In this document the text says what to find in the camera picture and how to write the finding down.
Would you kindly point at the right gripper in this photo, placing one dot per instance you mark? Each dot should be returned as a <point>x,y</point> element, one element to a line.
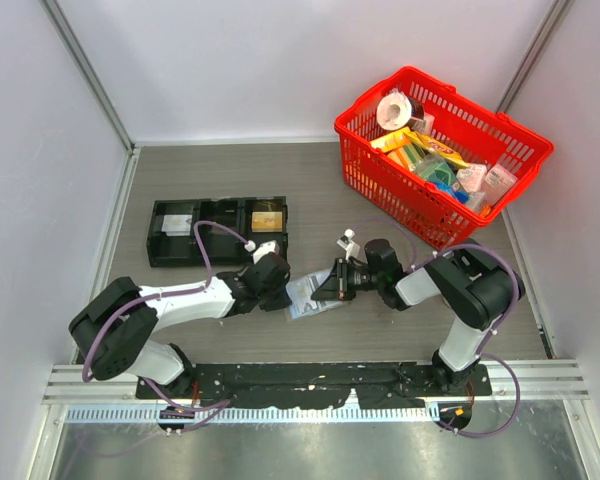
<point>334,287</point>

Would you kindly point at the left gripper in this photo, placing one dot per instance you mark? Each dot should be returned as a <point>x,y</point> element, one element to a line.
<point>281,302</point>

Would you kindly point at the silver VIP card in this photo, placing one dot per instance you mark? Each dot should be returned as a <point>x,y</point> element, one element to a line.
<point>300,290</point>

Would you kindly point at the grey card holder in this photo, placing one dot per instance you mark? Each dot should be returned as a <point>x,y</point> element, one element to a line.
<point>293,313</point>

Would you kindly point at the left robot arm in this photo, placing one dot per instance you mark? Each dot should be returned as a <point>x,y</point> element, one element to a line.
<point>113,331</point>

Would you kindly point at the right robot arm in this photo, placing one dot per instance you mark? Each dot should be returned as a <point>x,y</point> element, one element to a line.
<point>480,288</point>

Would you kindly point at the gold card in tray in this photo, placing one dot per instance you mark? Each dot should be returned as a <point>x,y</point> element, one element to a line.
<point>267,221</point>

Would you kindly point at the silver card in tray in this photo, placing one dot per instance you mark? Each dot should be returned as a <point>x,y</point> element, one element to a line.
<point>176,225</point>

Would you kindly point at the black three-slot tray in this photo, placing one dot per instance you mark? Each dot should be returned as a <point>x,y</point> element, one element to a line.
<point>218,225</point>

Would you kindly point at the green packet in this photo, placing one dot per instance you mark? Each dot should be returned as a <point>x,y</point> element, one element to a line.
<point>433,168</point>

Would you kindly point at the red shopping basket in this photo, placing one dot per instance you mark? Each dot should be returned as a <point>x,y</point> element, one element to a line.
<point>444,185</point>

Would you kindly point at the yellow snack box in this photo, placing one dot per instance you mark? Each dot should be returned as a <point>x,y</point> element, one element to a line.
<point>407,148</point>

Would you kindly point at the white tape roll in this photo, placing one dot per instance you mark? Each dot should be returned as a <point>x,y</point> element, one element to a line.
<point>393,111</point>

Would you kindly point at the pink white packet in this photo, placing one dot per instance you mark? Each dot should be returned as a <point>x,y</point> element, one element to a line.
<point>496,184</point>

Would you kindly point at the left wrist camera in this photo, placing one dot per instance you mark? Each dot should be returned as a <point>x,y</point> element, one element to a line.
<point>257,252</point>

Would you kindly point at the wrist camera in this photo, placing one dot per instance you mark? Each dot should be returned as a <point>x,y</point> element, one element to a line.
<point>347,243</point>
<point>257,252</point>

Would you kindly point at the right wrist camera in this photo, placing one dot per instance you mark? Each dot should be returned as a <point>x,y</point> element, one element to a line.
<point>347,243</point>

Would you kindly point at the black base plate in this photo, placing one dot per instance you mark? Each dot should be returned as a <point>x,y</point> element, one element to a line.
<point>318,386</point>

